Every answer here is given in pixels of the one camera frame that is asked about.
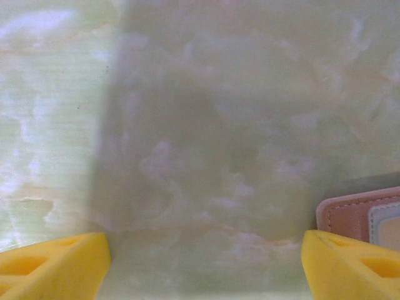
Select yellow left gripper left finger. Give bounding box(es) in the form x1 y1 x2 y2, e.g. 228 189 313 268
0 231 113 300

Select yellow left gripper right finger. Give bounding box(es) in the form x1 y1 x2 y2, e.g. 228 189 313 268
300 229 400 300

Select pink leather card holder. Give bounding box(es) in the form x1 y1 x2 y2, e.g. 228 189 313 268
315 186 400 249

